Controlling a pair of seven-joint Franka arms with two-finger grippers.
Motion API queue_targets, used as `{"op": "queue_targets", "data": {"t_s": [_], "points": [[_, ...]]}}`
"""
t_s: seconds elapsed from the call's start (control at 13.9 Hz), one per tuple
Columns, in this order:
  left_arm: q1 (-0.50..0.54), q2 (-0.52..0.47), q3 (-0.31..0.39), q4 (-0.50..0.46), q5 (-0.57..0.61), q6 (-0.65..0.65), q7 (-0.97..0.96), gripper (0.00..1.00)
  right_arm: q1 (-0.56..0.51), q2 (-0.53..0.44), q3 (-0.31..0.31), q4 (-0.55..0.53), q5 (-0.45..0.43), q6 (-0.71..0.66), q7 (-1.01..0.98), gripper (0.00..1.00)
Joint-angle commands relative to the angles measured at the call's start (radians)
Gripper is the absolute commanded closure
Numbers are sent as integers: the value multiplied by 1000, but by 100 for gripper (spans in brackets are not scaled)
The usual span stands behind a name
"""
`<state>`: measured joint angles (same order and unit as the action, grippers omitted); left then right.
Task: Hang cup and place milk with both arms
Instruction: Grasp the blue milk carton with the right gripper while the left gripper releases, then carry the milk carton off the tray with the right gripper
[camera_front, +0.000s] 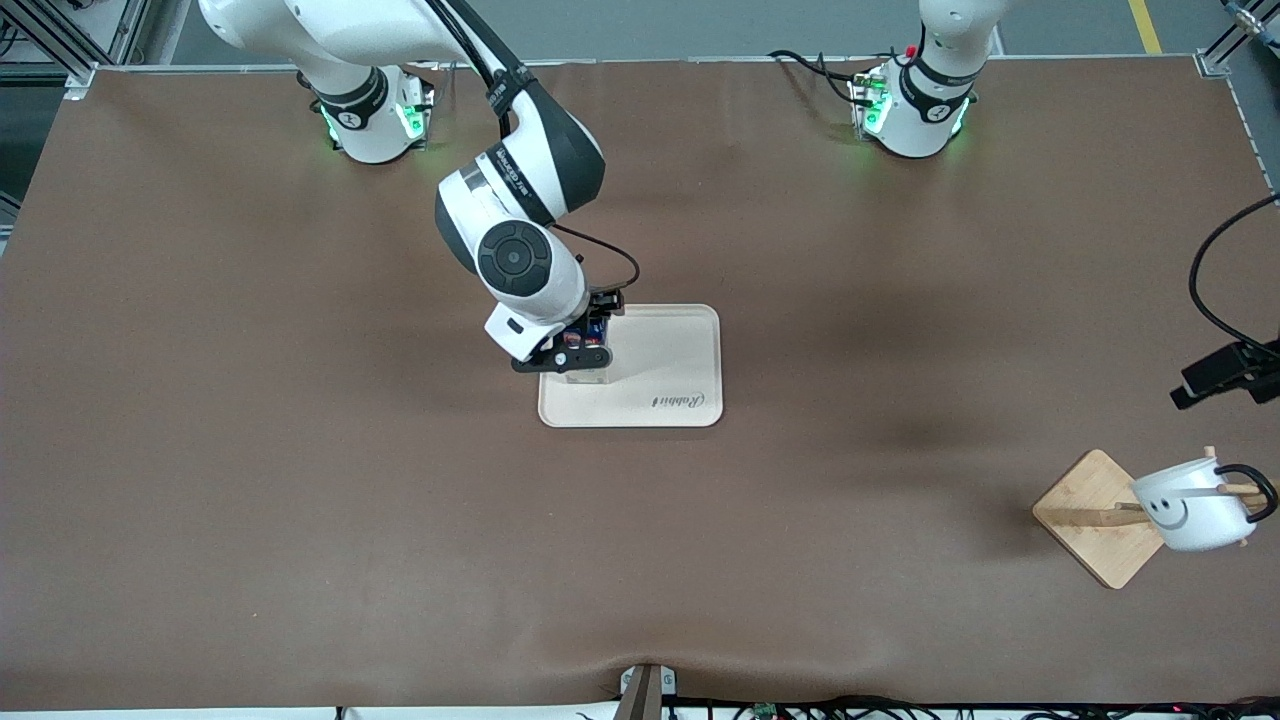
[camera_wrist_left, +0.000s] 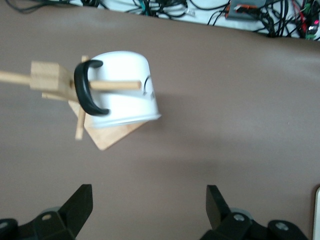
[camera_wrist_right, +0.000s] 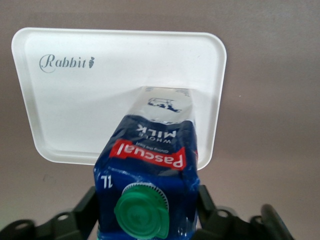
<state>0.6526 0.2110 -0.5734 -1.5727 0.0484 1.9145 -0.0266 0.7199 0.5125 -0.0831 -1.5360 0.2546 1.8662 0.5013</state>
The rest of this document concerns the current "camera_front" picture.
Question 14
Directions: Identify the blue milk carton green cap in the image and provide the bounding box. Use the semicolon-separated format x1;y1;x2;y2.
555;322;611;387

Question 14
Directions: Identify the white smiley cup black handle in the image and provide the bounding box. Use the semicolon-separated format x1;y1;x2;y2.
1132;457;1279;553

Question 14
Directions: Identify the wooden cup rack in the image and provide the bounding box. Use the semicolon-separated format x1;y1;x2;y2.
1032;446;1280;590

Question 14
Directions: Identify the beige plastic tray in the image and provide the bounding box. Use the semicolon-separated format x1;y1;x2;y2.
538;303;724;429

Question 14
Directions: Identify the brown table cover mat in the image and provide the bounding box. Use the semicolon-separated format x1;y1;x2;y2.
0;58;1280;713

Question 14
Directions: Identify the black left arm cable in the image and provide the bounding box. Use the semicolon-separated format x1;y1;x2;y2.
1189;193;1280;353

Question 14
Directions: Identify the aluminium frame profile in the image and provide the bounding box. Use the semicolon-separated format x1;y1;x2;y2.
0;0;151;101
1195;0;1280;79

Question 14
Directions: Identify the black base power cable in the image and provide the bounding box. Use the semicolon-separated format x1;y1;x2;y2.
768;48;871;106

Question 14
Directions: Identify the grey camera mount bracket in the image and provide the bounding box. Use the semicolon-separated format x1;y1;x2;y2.
618;663;678;720

